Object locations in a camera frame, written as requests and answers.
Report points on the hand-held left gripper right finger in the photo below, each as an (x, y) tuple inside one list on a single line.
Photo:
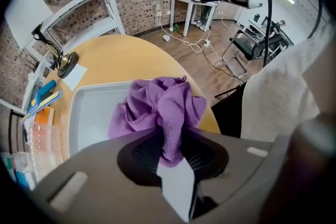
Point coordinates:
[(236, 178)]

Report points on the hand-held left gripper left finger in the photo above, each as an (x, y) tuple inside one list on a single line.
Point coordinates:
[(105, 181)]

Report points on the grey plastic tray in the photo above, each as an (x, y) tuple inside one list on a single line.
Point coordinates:
[(92, 112)]

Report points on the purple cloth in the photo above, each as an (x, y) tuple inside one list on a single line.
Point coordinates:
[(162, 105)]

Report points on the white side table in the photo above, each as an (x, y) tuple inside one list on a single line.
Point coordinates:
[(189, 0)]

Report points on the white power strip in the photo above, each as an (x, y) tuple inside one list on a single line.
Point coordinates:
[(207, 43)]

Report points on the person's black trousers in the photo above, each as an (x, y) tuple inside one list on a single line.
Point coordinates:
[(228, 112)]

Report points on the large clear bottle red label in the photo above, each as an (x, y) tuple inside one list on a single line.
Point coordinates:
[(44, 147)]

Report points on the small white floor object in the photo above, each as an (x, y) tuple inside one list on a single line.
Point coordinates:
[(166, 38)]

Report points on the orange packet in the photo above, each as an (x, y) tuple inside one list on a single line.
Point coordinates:
[(44, 115)]

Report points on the person's white shirt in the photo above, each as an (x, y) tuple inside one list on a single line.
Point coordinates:
[(283, 91)]

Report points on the blue hand tool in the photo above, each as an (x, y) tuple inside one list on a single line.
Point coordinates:
[(43, 91)]

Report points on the white paper sheet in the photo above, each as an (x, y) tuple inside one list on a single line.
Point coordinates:
[(74, 76)]

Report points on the table lamp white shade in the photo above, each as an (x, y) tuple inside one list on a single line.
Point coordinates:
[(26, 15)]

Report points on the black mesh metal-frame chair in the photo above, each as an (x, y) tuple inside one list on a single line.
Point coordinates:
[(246, 44)]

